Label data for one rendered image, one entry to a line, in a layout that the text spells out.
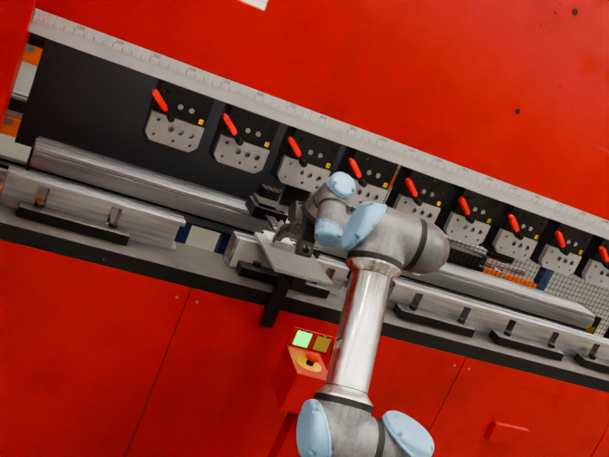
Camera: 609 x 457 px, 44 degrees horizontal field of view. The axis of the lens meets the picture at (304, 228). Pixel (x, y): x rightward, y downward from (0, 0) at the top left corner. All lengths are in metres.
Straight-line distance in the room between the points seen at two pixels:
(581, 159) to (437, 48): 0.66
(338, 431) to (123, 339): 0.94
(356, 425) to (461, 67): 1.23
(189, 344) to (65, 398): 0.38
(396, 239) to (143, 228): 0.91
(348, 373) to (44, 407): 1.11
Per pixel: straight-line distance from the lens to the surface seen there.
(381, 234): 1.53
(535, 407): 2.87
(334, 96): 2.19
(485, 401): 2.74
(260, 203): 2.47
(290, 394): 2.08
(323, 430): 1.44
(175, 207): 2.47
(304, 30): 2.13
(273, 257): 2.12
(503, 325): 2.77
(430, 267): 1.60
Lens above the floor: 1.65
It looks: 15 degrees down
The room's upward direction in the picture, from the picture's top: 23 degrees clockwise
